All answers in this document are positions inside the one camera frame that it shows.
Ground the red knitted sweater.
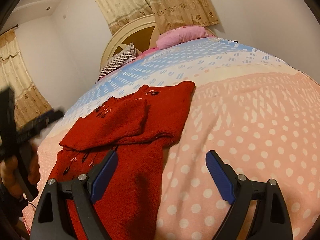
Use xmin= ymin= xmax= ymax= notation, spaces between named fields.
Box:
xmin=50 ymin=81 xmax=195 ymax=239

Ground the beige side window curtain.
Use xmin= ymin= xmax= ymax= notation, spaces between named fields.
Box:
xmin=0 ymin=29 xmax=52 ymax=128

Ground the polka dot bed cover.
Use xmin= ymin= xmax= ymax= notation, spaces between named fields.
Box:
xmin=38 ymin=38 xmax=319 ymax=239

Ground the striped pillow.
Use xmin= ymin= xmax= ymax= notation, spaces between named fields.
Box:
xmin=98 ymin=42 xmax=137 ymax=80

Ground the cream wooden headboard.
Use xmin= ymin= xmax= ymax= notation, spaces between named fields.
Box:
xmin=100 ymin=14 xmax=217 ymax=71

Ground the beige window curtain left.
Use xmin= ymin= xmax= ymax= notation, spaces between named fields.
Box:
xmin=95 ymin=0 xmax=152 ymax=34

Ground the pink pillow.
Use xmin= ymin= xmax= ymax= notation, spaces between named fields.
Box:
xmin=156 ymin=25 xmax=215 ymax=50

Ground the beige window curtain right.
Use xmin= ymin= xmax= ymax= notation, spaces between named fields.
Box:
xmin=148 ymin=0 xmax=219 ymax=34

